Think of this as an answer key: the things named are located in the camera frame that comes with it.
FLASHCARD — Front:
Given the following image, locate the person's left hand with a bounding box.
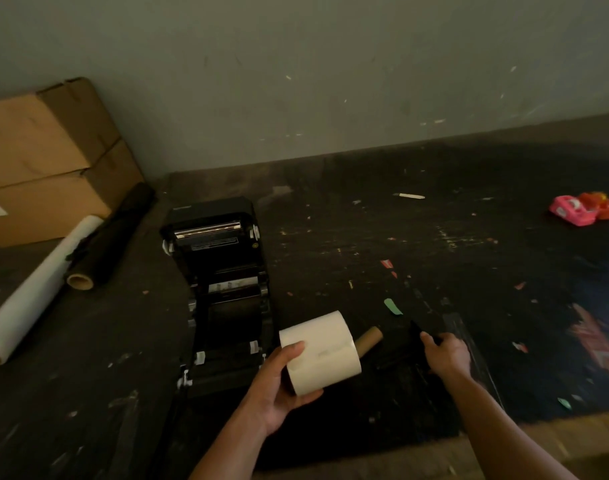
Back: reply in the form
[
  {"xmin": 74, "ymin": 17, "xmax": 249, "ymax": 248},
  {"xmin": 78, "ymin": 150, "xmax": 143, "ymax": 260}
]
[{"xmin": 239, "ymin": 340, "xmax": 325, "ymax": 438}]

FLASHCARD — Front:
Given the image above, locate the person's right hand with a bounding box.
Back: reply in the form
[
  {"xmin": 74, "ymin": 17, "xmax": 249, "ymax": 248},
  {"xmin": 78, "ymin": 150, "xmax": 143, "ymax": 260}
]
[{"xmin": 419, "ymin": 331, "xmax": 473, "ymax": 383}]

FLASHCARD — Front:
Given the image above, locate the white paper roll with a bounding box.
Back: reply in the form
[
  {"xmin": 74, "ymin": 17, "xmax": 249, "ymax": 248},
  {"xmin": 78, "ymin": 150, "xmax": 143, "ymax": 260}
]
[{"xmin": 278, "ymin": 309, "xmax": 363, "ymax": 397}]

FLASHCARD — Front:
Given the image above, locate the brown cardboard roll core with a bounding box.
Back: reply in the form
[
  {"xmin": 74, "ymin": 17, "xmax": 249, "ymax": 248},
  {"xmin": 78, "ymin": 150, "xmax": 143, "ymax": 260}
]
[{"xmin": 353, "ymin": 326, "xmax": 384, "ymax": 359}]

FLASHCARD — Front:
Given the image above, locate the black printer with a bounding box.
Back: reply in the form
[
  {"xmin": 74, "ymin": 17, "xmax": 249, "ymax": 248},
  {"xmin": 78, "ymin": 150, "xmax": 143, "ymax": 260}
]
[{"xmin": 159, "ymin": 196, "xmax": 276, "ymax": 395}]

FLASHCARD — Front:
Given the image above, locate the person's right forearm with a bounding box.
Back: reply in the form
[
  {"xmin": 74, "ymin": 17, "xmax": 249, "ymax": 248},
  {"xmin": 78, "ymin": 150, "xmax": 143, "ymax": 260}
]
[{"xmin": 447, "ymin": 367, "xmax": 581, "ymax": 480}]

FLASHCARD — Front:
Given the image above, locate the black film roll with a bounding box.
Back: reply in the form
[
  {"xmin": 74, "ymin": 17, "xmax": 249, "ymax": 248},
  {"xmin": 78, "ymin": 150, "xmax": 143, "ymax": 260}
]
[{"xmin": 66, "ymin": 182, "xmax": 157, "ymax": 291}]

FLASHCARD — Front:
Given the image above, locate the white plastic film roll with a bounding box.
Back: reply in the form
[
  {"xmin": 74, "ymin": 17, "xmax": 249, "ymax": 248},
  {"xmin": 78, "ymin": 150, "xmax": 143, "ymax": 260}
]
[{"xmin": 0, "ymin": 214, "xmax": 104, "ymax": 369}]

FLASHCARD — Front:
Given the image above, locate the pink plastic wrapper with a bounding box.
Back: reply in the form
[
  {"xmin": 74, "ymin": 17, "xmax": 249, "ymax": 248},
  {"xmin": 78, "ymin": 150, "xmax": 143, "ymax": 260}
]
[{"xmin": 568, "ymin": 303, "xmax": 609, "ymax": 383}]

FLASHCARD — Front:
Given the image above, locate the pink tape dispenser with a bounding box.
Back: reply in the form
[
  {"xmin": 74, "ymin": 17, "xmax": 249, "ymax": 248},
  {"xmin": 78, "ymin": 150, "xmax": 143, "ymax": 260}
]
[{"xmin": 548, "ymin": 194, "xmax": 599, "ymax": 227}]

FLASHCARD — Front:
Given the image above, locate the orange tape dispenser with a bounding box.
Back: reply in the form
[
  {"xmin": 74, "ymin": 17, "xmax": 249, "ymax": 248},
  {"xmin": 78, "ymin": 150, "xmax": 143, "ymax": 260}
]
[{"xmin": 577, "ymin": 191, "xmax": 609, "ymax": 221}]

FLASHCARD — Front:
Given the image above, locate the large brown cardboard box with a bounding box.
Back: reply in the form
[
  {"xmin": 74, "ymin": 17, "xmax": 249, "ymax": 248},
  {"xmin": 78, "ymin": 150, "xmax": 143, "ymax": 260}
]
[
  {"xmin": 0, "ymin": 138, "xmax": 145, "ymax": 248},
  {"xmin": 0, "ymin": 77, "xmax": 121, "ymax": 191}
]

